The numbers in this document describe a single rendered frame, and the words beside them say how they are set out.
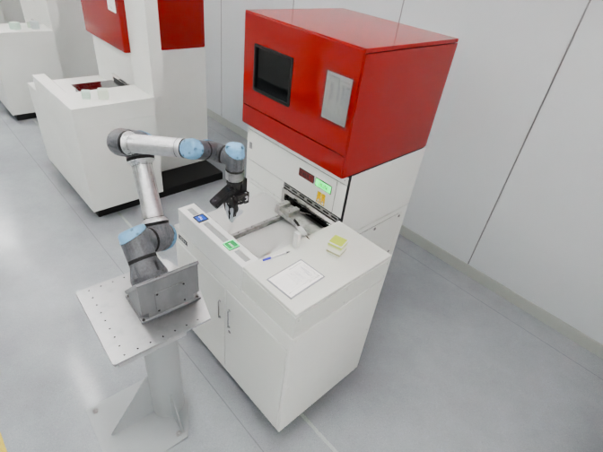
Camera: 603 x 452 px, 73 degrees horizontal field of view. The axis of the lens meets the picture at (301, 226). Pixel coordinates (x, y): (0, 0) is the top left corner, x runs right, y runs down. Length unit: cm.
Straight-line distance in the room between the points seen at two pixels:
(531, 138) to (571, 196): 45
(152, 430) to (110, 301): 82
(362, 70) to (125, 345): 143
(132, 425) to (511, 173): 285
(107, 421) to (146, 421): 20
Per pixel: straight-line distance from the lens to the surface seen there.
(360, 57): 179
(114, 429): 246
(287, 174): 235
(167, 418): 247
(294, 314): 161
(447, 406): 276
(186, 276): 173
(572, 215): 321
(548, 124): 310
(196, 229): 204
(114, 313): 186
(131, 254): 176
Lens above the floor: 216
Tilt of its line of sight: 36 degrees down
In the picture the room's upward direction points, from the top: 8 degrees clockwise
